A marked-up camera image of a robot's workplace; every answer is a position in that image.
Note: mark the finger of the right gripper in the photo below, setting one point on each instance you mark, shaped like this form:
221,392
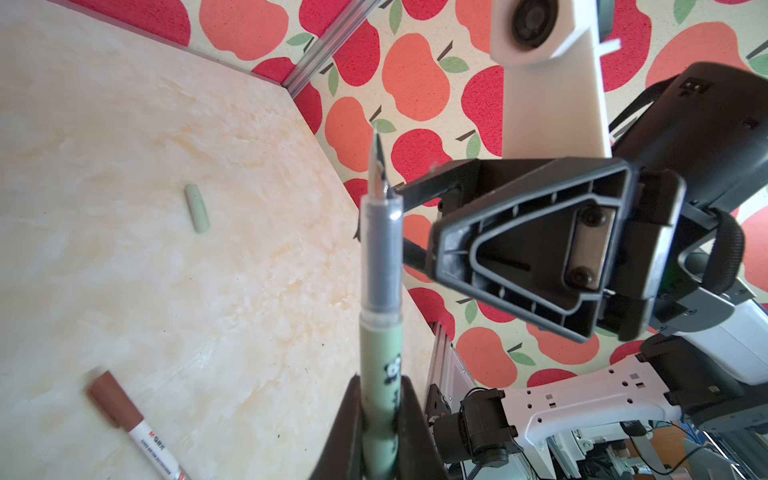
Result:
459,183

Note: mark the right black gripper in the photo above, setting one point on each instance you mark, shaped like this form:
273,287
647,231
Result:
528,278

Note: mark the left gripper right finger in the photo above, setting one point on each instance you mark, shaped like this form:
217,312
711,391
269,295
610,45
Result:
417,457

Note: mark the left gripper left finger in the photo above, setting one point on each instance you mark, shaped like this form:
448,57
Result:
341,458

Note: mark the grey-green pen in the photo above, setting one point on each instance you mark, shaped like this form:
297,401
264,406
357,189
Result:
381,323

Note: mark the white pen black print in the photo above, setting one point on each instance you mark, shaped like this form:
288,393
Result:
157,453

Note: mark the grey-green pen cap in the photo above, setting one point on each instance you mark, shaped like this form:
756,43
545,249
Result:
197,208

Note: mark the brown pen cap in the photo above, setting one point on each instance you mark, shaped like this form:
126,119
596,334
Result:
113,402

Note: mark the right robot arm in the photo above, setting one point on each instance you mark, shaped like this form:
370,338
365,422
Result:
707,360

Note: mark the background lab equipment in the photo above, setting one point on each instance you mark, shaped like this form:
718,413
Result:
654,450

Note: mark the aluminium front rail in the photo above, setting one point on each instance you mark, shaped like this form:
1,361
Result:
448,381

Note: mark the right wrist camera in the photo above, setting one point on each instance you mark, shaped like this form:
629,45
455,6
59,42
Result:
553,93

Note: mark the right aluminium corner post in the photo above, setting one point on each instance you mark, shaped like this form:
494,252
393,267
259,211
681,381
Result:
323,48

